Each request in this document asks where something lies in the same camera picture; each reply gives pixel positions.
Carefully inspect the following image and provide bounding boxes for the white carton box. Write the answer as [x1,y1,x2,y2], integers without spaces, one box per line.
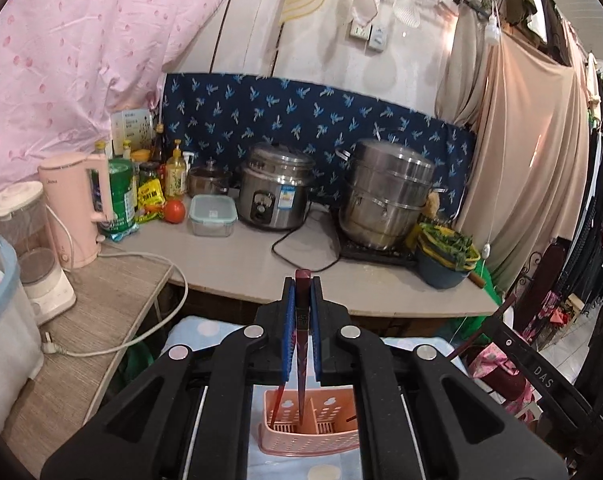
[110,108,155,158]

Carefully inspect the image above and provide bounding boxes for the pink floral bag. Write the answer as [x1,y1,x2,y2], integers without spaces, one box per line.
[469,342,537,411]

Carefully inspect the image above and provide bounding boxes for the green leafy vegetables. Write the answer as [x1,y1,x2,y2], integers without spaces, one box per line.
[421,222,477,266]

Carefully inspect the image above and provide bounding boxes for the navy leaf-print cloth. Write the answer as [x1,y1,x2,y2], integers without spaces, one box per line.
[159,72,477,221]

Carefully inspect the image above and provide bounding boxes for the yellow snack packet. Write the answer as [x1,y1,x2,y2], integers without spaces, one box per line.
[136,180,166,223]

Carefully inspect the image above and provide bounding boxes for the pink electric kettle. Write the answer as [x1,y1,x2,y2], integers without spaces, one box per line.
[38,154,117,271]

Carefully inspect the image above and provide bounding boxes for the black induction cooktop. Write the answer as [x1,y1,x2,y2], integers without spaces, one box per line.
[339,237,417,267]

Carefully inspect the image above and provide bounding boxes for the plastic storage bin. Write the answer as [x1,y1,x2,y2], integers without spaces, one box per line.
[0,195,45,431]

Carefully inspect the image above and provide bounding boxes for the steel rice cooker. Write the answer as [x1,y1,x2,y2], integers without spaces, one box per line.
[236,142,316,232]

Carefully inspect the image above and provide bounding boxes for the small steel pot glass lid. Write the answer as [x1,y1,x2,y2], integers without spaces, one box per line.
[188,158,233,198]

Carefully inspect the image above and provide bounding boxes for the blue plastic basin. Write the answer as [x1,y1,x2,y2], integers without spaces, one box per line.
[414,247,482,290]

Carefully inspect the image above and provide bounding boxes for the clear food container teal lid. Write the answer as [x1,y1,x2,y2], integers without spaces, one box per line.
[188,195,237,237]

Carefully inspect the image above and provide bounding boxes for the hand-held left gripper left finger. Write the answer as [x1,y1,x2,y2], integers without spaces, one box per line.
[40,276,297,480]

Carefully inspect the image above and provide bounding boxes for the jar with orange lid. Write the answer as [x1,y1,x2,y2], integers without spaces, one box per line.
[130,149,152,181]

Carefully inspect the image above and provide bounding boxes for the pink perforated utensil basket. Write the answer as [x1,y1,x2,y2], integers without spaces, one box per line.
[258,386,359,457]

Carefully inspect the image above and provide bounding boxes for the white pump bottle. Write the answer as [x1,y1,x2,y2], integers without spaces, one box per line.
[180,151,196,196]

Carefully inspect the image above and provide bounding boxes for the rack of hanging clothes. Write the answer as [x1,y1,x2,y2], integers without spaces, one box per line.
[501,0,603,311]

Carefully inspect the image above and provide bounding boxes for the dark red chopstick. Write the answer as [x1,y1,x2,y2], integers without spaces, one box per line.
[449,330,497,359]
[294,269,312,425]
[269,381,287,426]

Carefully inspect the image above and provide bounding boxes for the black power cable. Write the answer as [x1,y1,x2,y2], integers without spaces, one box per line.
[272,225,342,273]

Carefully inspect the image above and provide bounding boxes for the green tin can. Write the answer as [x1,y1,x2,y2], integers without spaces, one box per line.
[103,159,140,238]

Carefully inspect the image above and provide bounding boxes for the green plastic bag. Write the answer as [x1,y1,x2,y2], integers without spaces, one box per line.
[434,265,505,356]

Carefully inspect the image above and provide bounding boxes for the white kettle power cable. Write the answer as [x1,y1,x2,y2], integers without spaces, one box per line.
[42,252,190,358]

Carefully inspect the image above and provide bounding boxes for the pink floral sheet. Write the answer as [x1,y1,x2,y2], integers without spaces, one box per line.
[0,0,247,201]

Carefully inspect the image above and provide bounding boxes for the yellow oil bottle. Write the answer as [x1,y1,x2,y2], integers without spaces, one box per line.
[164,141,188,200]

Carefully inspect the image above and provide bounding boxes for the blue dotted blanket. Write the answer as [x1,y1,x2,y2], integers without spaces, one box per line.
[159,315,455,480]

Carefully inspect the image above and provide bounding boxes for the grey wall switch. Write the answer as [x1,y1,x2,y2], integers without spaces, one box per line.
[367,25,389,53]

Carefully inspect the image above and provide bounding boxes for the steel steamer pot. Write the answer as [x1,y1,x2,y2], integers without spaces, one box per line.
[335,138,448,252]

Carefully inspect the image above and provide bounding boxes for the yellow colander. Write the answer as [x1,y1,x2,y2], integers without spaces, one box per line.
[414,225,482,266]

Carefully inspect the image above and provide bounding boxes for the white blender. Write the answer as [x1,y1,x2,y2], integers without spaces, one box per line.
[0,181,77,326]

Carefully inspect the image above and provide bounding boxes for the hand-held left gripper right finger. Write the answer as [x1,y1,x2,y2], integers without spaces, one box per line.
[308,277,568,480]

